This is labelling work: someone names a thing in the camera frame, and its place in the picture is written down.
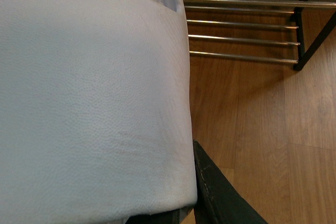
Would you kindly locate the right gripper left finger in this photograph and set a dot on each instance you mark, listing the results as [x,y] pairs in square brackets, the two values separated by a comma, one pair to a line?
[169,217]

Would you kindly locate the black metal shoe rack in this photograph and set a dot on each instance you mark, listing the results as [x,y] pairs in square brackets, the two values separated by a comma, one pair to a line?
[271,31]

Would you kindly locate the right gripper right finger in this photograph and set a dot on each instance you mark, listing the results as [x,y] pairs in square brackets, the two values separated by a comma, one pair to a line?
[217,200]

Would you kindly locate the light blue slipper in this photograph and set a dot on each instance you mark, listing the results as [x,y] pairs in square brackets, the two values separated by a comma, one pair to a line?
[95,112]

